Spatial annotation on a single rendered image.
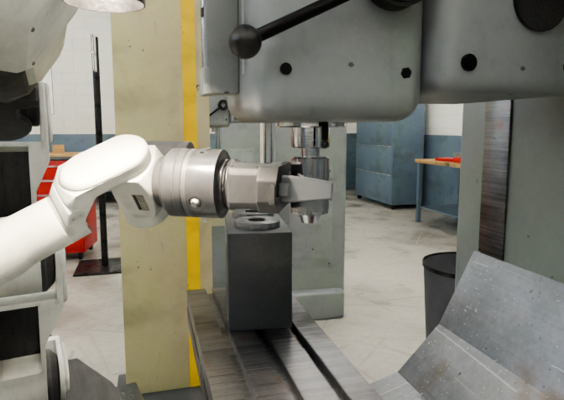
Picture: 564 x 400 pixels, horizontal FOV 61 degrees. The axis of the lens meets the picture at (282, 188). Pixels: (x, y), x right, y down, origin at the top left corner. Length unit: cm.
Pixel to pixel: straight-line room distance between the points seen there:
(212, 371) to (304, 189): 37
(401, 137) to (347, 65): 738
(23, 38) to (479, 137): 75
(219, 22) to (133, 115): 175
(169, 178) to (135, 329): 191
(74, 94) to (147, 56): 740
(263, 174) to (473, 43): 26
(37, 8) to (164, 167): 34
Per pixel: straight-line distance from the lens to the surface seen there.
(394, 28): 53
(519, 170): 84
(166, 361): 254
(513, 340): 82
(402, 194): 796
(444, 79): 54
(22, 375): 131
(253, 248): 89
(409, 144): 795
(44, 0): 85
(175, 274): 238
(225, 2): 56
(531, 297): 82
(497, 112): 88
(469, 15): 56
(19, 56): 86
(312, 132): 57
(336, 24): 50
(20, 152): 115
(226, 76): 55
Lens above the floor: 130
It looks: 7 degrees down
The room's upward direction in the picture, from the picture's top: straight up
